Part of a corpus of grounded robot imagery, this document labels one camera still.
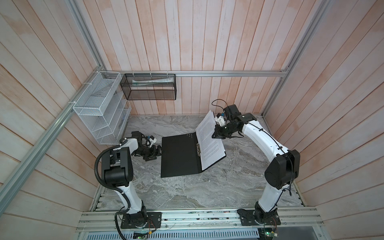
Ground printed paper sheet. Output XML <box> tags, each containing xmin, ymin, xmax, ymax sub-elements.
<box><xmin>196</xmin><ymin>111</ymin><xmax>227</xmax><ymax>171</ymax></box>

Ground black corrugated cable conduit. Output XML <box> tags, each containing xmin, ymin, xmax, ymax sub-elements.
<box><xmin>94</xmin><ymin>140</ymin><xmax>133</xmax><ymax>240</ymax></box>

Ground aluminium frame bar left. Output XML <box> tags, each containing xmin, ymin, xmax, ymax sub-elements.
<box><xmin>1</xmin><ymin>67</ymin><xmax>102</xmax><ymax>219</ymax></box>

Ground white wire mesh shelf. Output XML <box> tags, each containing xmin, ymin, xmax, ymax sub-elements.
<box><xmin>73</xmin><ymin>72</ymin><xmax>132</xmax><ymax>145</ymax></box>

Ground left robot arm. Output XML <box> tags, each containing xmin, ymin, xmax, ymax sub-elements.
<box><xmin>95</xmin><ymin>131</ymin><xmax>162</xmax><ymax>231</ymax></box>

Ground aluminium front rail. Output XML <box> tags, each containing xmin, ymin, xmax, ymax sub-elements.
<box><xmin>76</xmin><ymin>207</ymin><xmax>325</xmax><ymax>232</ymax></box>

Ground aluminium frame bar right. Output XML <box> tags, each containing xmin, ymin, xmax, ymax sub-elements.
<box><xmin>261</xmin><ymin>1</ymin><xmax>334</xmax><ymax>118</ymax></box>

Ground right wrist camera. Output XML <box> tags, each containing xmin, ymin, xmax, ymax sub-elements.
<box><xmin>215</xmin><ymin>113</ymin><xmax>226</xmax><ymax>127</ymax></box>

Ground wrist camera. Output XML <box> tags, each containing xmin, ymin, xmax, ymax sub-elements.
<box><xmin>145</xmin><ymin>136</ymin><xmax>157</xmax><ymax>148</ymax></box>
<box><xmin>215</xmin><ymin>113</ymin><xmax>226</xmax><ymax>127</ymax></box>

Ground blue folder black inside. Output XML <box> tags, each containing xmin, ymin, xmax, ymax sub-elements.
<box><xmin>161</xmin><ymin>133</ymin><xmax>227</xmax><ymax>178</ymax></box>

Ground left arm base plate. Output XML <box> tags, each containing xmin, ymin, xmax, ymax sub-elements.
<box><xmin>121</xmin><ymin>212</ymin><xmax>162</xmax><ymax>229</ymax></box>

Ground aluminium frame bar back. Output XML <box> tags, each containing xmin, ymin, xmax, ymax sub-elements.
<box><xmin>105</xmin><ymin>70</ymin><xmax>288</xmax><ymax>77</ymax></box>

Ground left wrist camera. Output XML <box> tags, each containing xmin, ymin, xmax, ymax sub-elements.
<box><xmin>145</xmin><ymin>136</ymin><xmax>157</xmax><ymax>148</ymax></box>

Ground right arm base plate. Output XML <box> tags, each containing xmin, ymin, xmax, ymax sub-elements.
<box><xmin>237</xmin><ymin>209</ymin><xmax>281</xmax><ymax>226</ymax></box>

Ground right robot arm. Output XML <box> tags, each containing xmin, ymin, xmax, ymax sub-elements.
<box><xmin>212</xmin><ymin>105</ymin><xmax>301</xmax><ymax>225</ymax></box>

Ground papers in black basket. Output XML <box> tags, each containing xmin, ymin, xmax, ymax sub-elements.
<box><xmin>131</xmin><ymin>77</ymin><xmax>175</xmax><ymax>87</ymax></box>

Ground aluminium frame bar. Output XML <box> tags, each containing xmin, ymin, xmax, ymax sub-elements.
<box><xmin>1</xmin><ymin>67</ymin><xmax>102</xmax><ymax>219</ymax></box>
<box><xmin>261</xmin><ymin>1</ymin><xmax>334</xmax><ymax>118</ymax></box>
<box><xmin>105</xmin><ymin>70</ymin><xmax>288</xmax><ymax>77</ymax></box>

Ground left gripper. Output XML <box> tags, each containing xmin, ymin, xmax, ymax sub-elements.
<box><xmin>132</xmin><ymin>145</ymin><xmax>166</xmax><ymax>161</ymax></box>

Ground black mesh basket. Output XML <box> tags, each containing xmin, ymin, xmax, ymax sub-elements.
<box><xmin>120</xmin><ymin>74</ymin><xmax>177</xmax><ymax>101</ymax></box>

